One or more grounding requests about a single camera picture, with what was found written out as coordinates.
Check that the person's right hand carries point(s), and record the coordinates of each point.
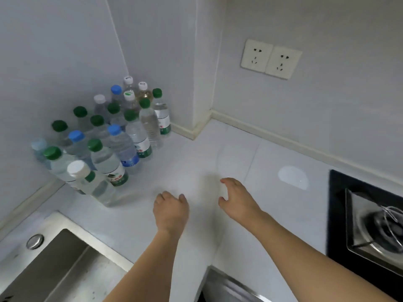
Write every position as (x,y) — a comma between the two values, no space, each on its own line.
(241,206)

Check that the person's left hand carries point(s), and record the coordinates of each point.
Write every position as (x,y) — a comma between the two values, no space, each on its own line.
(171,216)

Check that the person's left thumb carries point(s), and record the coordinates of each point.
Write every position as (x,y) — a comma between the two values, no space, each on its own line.
(184,202)

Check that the person's right thumb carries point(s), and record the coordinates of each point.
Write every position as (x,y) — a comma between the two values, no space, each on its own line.
(225,204)

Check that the person's left forearm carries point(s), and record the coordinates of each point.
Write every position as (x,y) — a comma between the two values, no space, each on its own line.
(151,270)

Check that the person's right forearm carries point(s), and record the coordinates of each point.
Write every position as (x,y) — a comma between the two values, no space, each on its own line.
(311,264)

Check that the stainless steel counter trim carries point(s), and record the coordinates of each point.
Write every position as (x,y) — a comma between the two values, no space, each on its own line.
(226,287)

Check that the cluster of plastic water bottles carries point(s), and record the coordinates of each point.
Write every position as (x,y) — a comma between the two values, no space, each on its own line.
(107,144)

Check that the black glass gas hob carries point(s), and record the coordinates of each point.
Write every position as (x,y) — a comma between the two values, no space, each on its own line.
(337,216)

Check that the stainless steel burner tray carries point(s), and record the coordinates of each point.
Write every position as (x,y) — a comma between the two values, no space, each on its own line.
(357,223)

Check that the stainless steel sink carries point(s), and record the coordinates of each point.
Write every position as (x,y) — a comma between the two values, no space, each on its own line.
(47,273)

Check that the round metal sink cap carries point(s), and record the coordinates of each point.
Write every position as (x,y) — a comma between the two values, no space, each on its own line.
(35,241)

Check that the gas burner with pot support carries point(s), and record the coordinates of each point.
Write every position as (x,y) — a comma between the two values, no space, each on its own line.
(388,228)

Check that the white wall socket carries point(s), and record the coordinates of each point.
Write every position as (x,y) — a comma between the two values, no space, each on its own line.
(282,62)
(255,55)

